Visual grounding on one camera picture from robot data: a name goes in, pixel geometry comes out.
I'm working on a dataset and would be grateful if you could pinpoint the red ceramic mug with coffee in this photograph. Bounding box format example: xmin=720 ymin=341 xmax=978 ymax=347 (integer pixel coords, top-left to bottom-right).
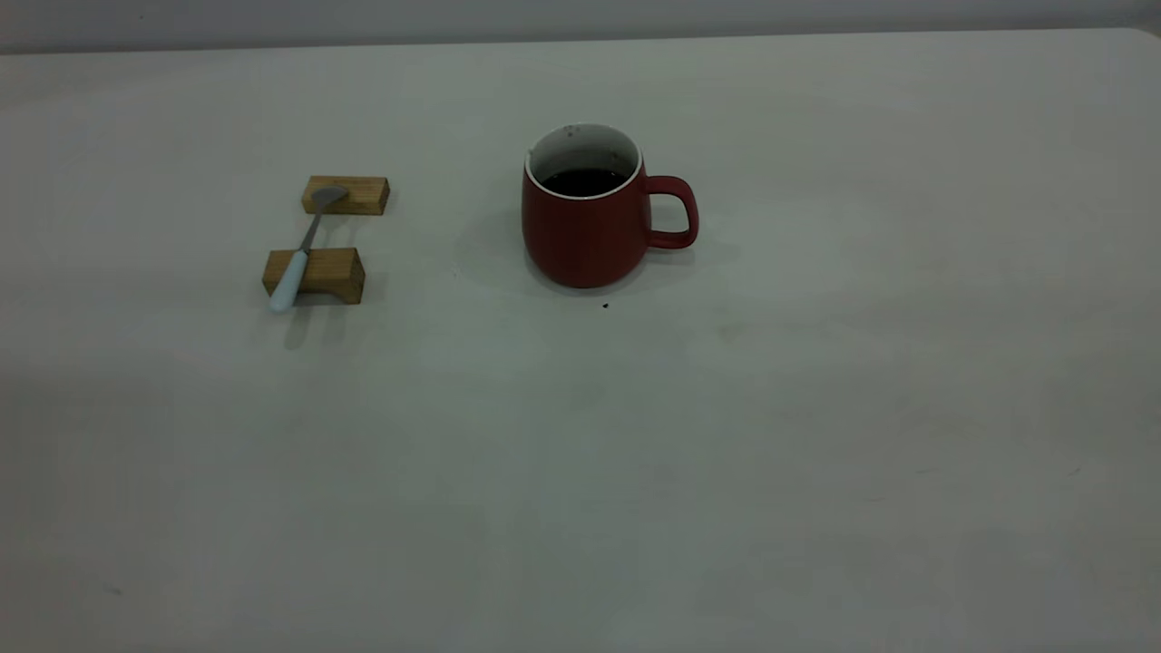
xmin=521 ymin=122 xmax=700 ymax=290

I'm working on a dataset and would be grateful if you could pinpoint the metal spoon light blue handle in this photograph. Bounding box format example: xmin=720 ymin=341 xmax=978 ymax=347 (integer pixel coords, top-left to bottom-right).
xmin=268 ymin=185 xmax=350 ymax=315

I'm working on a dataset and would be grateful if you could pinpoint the arched wooden block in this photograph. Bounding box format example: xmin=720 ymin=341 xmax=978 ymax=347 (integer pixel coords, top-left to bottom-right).
xmin=262 ymin=247 xmax=366 ymax=307

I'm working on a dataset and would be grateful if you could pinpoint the rectangular wooden block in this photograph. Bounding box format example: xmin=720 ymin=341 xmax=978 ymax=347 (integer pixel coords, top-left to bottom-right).
xmin=301 ymin=175 xmax=391 ymax=217

